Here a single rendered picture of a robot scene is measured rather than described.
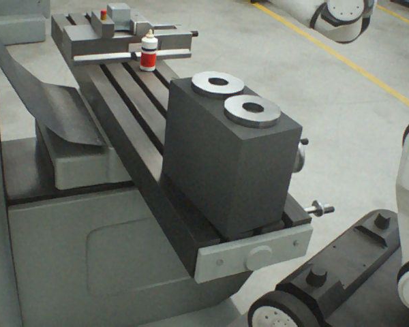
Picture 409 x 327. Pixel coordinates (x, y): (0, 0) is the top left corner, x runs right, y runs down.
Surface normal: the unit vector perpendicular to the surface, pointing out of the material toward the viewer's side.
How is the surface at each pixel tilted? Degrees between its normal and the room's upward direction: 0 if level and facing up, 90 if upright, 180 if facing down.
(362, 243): 0
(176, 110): 90
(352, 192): 0
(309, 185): 0
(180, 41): 90
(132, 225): 90
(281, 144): 90
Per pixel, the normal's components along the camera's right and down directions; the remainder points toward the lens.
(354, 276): 0.12, -0.84
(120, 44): 0.41, 0.53
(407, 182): -0.69, 0.32
